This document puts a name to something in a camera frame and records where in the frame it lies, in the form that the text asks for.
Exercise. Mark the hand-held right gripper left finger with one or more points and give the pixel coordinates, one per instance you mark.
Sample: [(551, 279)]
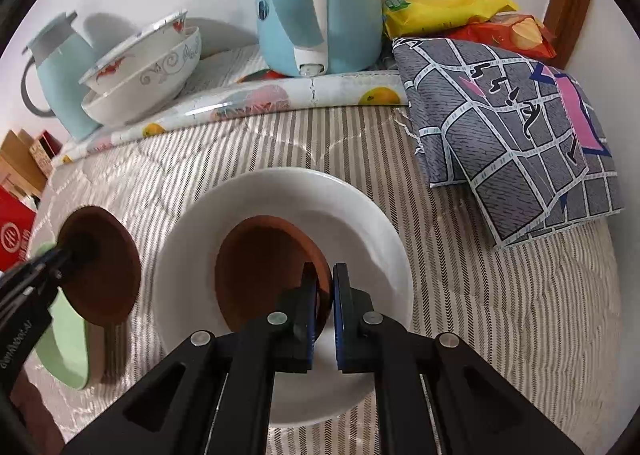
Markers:
[(312, 307)]

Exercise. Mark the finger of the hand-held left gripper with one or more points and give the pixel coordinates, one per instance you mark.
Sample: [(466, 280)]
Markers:
[(75, 245), (35, 285)]

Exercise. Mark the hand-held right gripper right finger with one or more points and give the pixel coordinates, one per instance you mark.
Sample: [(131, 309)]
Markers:
[(340, 307)]

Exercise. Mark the small brown bowl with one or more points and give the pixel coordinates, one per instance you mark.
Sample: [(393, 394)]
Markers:
[(105, 280), (260, 265)]

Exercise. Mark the green plate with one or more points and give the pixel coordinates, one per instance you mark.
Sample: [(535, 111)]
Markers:
[(65, 340)]

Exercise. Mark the large white bowl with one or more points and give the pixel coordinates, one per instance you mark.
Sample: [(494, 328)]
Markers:
[(350, 215)]

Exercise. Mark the red paper bag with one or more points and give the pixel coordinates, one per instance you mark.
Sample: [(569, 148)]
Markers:
[(15, 230)]

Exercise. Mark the patterned gift box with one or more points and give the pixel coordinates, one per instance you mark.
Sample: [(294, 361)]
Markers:
[(42, 152)]

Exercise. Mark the brown paper bag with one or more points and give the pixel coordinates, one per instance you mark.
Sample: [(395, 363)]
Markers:
[(15, 160)]

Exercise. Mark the light blue thermos jug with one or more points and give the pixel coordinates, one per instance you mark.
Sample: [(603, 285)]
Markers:
[(65, 80)]

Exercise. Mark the white floral bowl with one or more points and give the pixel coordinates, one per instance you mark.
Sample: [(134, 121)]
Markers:
[(150, 91)]

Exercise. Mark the fish pattern bowl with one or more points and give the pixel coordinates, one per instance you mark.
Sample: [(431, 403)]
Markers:
[(135, 60)]

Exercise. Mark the rolled fruit print tablecloth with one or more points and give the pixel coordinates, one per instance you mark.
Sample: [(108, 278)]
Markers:
[(250, 100)]

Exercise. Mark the folded grey checked cloth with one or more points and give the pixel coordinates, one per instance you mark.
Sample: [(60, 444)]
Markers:
[(500, 135)]

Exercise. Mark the light blue electric kettle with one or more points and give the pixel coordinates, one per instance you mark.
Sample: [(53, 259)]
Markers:
[(345, 10)]

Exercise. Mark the yellow chip bag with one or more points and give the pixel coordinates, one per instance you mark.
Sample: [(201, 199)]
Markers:
[(440, 5)]

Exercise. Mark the red chip bag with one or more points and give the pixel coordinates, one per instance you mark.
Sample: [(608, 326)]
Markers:
[(520, 32)]

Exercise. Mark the wooden door frame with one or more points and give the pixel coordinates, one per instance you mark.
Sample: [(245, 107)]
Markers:
[(570, 0)]

